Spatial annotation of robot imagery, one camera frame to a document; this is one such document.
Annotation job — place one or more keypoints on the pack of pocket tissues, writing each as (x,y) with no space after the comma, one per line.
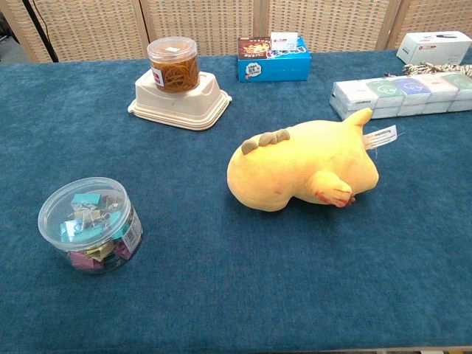
(398,97)

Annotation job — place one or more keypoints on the beige lidded food container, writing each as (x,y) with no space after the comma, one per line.
(177,108)

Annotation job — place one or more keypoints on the yellow plush toy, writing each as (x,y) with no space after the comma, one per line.
(295,158)

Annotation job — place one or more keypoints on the woven folding screen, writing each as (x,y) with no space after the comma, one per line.
(206,26)

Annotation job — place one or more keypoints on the clear jar of binder clips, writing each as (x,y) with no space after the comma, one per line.
(88,228)

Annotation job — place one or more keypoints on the clear jar of rubber bands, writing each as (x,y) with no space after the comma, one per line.
(175,70)

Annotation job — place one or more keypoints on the blue table cloth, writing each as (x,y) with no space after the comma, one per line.
(184,276)

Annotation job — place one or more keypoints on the small white card box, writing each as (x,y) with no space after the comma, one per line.
(284,41)

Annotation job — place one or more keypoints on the blue snack box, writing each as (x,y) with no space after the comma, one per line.
(276,68)

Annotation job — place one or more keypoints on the white product box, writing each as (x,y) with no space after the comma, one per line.
(431,48)

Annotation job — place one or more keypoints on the black tripod stand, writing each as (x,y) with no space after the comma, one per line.
(40,31)

